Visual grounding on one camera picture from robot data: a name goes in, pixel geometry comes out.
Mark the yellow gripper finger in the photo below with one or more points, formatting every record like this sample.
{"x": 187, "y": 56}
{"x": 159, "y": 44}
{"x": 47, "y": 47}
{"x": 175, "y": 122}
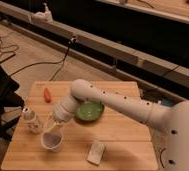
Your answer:
{"x": 55, "y": 128}
{"x": 46, "y": 127}

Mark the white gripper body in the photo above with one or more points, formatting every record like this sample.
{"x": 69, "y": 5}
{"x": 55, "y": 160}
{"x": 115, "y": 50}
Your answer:
{"x": 52, "y": 121}

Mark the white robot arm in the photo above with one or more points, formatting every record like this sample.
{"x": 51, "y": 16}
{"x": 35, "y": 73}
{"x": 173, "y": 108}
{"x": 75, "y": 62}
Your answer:
{"x": 172, "y": 121}

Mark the clear plastic bottle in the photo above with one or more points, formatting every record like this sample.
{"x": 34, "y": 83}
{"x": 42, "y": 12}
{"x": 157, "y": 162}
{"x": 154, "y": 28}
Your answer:
{"x": 32, "y": 120}

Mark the white paper cup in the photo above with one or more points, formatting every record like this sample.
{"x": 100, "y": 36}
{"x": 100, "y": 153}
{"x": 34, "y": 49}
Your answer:
{"x": 52, "y": 140}

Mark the orange carrot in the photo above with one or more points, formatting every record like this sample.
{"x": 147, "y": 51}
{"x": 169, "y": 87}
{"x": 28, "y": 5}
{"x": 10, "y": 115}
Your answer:
{"x": 47, "y": 95}

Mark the green bowl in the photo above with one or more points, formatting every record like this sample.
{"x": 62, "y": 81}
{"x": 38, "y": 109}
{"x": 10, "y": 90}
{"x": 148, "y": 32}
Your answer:
{"x": 89, "y": 111}

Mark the white sponge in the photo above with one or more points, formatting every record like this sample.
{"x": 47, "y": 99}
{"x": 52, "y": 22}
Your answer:
{"x": 96, "y": 152}

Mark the wooden table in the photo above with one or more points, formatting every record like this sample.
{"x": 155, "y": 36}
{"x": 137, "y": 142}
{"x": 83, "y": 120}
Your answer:
{"x": 128, "y": 147}

